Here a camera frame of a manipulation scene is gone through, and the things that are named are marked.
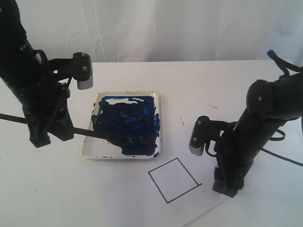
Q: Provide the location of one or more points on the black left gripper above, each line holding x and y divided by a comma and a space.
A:
55, 120

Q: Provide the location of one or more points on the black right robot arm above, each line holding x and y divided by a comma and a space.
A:
269, 105

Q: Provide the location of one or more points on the white paint tray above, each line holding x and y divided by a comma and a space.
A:
131, 119

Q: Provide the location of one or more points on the white backdrop curtain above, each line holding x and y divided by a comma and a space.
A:
165, 30

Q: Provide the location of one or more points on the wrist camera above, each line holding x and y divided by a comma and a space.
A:
78, 67
205, 131

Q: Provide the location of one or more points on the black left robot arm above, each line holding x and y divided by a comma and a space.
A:
26, 72

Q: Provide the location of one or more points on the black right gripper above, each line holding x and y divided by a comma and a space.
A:
234, 160

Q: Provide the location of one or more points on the white paper sheet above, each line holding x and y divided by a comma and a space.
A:
167, 191

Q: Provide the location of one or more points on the black paintbrush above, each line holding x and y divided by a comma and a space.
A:
85, 132

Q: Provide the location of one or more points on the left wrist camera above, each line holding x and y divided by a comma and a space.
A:
78, 67

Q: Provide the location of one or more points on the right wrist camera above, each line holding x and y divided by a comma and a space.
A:
205, 131

